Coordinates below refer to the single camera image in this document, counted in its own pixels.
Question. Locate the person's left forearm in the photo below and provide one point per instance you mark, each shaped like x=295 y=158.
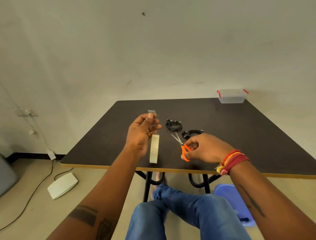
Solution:
x=108 y=192

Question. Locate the person's right hand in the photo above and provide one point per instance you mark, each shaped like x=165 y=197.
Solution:
x=209 y=149

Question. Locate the blue plastic stool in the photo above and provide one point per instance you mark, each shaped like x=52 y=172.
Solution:
x=229 y=195

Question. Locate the person's right forearm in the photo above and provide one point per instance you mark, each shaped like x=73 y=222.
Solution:
x=271 y=205

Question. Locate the black metal table frame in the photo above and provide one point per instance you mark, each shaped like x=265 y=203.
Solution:
x=148 y=185

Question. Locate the white power adapter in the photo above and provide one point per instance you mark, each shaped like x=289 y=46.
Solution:
x=51 y=155

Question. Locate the person's legs in blue jeans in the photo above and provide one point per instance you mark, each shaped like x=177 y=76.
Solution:
x=197 y=215

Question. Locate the clear adhesive tape roll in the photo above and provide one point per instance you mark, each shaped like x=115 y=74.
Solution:
x=154 y=148

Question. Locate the person's left hand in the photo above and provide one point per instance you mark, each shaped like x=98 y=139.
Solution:
x=137 y=134

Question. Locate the white foot pedal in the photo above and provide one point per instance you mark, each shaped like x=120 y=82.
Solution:
x=62 y=185

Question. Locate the clear container with red clips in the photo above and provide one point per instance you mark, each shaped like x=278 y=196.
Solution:
x=232 y=97

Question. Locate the person's left thumb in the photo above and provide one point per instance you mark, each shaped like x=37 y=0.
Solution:
x=145 y=117

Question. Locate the white wall socket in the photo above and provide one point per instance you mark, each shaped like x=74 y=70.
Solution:
x=24 y=111

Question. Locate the grey bin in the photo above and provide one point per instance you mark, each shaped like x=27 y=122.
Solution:
x=7 y=175

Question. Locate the black coiled earphones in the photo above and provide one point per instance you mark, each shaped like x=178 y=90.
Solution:
x=190 y=133
x=173 y=126

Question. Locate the red yellow thread wristband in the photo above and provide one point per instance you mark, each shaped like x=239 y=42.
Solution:
x=233 y=160

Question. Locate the person's right thumb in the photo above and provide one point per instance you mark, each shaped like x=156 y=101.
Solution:
x=193 y=140

